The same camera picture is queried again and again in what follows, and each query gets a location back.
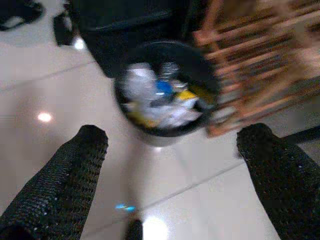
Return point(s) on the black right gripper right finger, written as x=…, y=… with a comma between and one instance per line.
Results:
x=282, y=180

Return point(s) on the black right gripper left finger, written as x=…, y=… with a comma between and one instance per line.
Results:
x=57, y=190

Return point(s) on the round black rubbish bin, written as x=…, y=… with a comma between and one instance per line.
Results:
x=195, y=65

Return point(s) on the folded wooden slat rack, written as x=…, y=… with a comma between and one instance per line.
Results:
x=262, y=62

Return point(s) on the yellow wrapper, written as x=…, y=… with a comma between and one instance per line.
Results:
x=188, y=95

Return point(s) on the white crumpled paper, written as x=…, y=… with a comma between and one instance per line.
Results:
x=140, y=85

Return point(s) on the clear plastic bottle blue label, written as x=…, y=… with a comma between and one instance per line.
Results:
x=163, y=88

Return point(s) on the black backpack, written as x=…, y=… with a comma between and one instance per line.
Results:
x=15, y=11

